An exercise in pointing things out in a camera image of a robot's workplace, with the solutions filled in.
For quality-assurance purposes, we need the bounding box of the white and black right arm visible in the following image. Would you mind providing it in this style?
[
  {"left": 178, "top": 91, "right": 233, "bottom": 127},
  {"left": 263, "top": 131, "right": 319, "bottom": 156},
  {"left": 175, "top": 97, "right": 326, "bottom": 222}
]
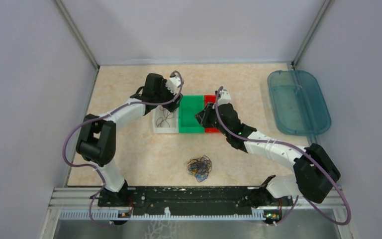
[{"left": 194, "top": 103, "right": 341, "bottom": 205}]

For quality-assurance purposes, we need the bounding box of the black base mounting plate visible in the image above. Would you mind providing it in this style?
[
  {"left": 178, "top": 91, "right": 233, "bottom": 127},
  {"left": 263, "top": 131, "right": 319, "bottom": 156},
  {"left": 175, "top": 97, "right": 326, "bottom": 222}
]
[{"left": 97, "top": 186, "right": 293, "bottom": 216}]

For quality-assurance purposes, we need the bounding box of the green plastic bin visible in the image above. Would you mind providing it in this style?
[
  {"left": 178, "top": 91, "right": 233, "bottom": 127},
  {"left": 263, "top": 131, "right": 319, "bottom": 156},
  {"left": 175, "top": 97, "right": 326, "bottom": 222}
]
[{"left": 178, "top": 95, "right": 204, "bottom": 133}]

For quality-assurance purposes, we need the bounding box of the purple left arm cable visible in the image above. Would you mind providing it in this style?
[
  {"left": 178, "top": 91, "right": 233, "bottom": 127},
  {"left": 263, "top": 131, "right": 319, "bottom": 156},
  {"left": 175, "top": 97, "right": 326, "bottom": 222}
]
[{"left": 62, "top": 70, "right": 185, "bottom": 228}]

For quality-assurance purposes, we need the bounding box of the red plastic bin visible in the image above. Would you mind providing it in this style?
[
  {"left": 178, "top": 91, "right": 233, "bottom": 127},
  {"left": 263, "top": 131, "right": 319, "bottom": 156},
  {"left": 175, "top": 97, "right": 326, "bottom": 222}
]
[{"left": 204, "top": 95, "right": 219, "bottom": 133}]

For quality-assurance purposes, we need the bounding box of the right aluminium frame post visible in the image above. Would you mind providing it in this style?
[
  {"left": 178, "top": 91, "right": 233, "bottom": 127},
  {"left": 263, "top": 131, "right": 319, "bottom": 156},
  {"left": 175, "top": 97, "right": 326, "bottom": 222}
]
[{"left": 290, "top": 0, "right": 335, "bottom": 70}]

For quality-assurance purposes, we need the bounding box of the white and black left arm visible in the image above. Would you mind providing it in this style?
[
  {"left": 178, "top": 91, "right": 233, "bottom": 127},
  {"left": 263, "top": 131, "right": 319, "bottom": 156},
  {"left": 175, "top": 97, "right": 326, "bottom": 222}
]
[{"left": 76, "top": 71, "right": 184, "bottom": 206}]

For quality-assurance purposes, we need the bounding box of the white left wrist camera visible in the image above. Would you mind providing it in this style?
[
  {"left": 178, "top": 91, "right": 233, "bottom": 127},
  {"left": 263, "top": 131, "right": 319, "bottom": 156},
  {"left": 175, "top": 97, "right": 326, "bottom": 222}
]
[{"left": 166, "top": 76, "right": 182, "bottom": 95}]

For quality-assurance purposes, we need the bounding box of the teal transparent plastic basin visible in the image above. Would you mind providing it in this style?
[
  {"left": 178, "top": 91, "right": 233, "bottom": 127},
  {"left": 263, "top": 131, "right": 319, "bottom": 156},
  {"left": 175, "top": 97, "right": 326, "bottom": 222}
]
[{"left": 267, "top": 70, "right": 331, "bottom": 136}]

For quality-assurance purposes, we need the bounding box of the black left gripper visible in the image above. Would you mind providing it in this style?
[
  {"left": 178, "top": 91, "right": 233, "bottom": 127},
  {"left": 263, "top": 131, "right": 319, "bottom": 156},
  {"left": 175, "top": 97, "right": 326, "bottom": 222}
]
[{"left": 155, "top": 79, "right": 183, "bottom": 113}]

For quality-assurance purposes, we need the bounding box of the white plastic bin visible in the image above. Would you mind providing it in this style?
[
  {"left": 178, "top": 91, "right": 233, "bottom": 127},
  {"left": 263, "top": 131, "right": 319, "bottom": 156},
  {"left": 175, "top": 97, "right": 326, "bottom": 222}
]
[{"left": 152, "top": 106, "right": 179, "bottom": 134}]

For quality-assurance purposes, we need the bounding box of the brown cable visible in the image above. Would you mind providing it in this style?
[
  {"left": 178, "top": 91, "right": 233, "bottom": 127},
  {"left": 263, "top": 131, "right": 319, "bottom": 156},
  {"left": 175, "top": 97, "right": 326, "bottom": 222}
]
[{"left": 155, "top": 106, "right": 177, "bottom": 128}]

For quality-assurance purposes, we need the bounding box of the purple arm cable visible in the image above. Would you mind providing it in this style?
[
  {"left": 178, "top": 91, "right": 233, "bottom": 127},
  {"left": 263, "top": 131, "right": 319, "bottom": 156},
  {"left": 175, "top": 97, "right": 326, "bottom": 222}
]
[
  {"left": 62, "top": 70, "right": 185, "bottom": 228},
  {"left": 213, "top": 86, "right": 352, "bottom": 227}
]

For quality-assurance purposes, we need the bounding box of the coloured cable bundle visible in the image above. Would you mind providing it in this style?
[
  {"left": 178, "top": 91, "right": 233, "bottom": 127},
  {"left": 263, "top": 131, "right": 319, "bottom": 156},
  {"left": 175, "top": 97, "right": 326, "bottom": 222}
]
[{"left": 187, "top": 155, "right": 213, "bottom": 183}]

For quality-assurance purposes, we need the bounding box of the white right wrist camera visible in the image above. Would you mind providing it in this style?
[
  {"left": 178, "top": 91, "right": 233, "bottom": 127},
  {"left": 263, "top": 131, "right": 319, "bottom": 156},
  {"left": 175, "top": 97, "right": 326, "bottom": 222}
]
[{"left": 215, "top": 90, "right": 231, "bottom": 106}]

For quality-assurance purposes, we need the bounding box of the white slotted cable duct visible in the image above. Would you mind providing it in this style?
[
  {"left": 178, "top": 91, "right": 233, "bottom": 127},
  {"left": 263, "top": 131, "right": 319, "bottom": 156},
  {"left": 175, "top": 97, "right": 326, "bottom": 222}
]
[{"left": 59, "top": 209, "right": 266, "bottom": 221}]

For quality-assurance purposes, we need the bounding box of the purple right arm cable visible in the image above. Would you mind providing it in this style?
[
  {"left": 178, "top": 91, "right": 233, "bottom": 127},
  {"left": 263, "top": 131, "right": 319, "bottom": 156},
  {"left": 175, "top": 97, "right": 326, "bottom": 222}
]
[{"left": 213, "top": 86, "right": 352, "bottom": 227}]

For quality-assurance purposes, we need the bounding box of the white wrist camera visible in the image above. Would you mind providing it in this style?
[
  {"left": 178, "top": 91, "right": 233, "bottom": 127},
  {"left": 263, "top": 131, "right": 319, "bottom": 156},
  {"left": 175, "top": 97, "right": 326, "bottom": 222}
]
[
  {"left": 215, "top": 90, "right": 231, "bottom": 106},
  {"left": 166, "top": 76, "right": 182, "bottom": 95}
]

